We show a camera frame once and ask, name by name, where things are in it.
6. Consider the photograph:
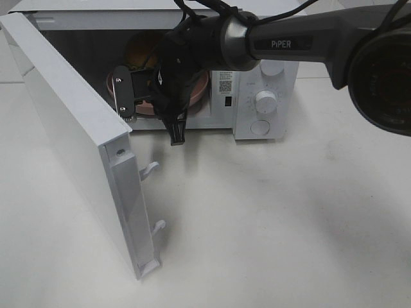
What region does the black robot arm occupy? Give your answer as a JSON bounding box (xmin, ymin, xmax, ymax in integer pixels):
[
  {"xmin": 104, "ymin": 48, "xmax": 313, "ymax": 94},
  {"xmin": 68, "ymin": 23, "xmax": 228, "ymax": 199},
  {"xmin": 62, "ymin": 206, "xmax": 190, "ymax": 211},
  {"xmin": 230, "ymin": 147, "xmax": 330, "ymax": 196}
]
[{"xmin": 130, "ymin": 1, "xmax": 410, "ymax": 145}]

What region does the white timer knob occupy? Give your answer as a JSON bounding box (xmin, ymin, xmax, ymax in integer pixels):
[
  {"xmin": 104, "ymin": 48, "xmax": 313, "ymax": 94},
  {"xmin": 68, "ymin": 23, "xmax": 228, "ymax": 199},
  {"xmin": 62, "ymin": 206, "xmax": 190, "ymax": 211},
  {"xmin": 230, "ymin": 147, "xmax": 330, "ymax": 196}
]
[{"xmin": 254, "ymin": 90, "xmax": 277, "ymax": 114}]

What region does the burger with lettuce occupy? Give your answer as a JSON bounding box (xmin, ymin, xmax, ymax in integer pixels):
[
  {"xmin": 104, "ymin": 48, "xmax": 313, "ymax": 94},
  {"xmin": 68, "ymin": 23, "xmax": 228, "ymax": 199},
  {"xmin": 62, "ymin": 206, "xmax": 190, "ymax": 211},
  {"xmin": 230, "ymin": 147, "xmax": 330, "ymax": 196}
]
[{"xmin": 124, "ymin": 30, "xmax": 163, "ymax": 70}]

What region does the white microwave door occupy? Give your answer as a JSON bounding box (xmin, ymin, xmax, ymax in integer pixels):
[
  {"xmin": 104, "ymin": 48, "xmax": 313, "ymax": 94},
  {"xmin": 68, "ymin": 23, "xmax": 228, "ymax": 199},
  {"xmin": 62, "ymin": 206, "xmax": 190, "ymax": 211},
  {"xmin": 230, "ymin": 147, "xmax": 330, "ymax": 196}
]
[{"xmin": 1, "ymin": 13, "xmax": 165, "ymax": 278}]

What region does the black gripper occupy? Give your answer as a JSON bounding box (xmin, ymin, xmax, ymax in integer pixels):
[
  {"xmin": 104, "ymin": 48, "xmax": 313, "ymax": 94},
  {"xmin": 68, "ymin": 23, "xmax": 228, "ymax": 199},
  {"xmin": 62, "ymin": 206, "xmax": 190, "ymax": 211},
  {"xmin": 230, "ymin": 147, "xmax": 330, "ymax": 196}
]
[{"xmin": 131, "ymin": 38, "xmax": 204, "ymax": 145}]

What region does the upper white power knob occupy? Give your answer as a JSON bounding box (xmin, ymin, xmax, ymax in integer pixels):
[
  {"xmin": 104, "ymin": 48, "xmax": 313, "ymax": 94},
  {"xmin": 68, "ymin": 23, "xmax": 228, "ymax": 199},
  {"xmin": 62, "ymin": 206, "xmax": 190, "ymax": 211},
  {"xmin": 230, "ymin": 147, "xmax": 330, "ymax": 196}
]
[{"xmin": 259, "ymin": 60, "xmax": 284, "ymax": 77}]

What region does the pink plate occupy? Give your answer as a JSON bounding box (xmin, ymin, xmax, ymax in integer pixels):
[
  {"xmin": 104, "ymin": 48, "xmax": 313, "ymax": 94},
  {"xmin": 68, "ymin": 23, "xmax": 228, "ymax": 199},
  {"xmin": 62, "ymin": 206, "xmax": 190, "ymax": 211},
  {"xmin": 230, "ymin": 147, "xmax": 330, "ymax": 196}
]
[{"xmin": 105, "ymin": 71, "xmax": 210, "ymax": 117}]

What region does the round white door button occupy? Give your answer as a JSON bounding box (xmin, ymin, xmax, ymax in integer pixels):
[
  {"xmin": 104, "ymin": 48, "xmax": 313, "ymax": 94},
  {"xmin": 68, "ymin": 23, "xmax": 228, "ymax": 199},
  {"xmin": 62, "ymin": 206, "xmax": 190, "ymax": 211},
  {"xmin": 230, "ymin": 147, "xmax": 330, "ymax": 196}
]
[{"xmin": 250, "ymin": 120, "xmax": 270, "ymax": 136}]

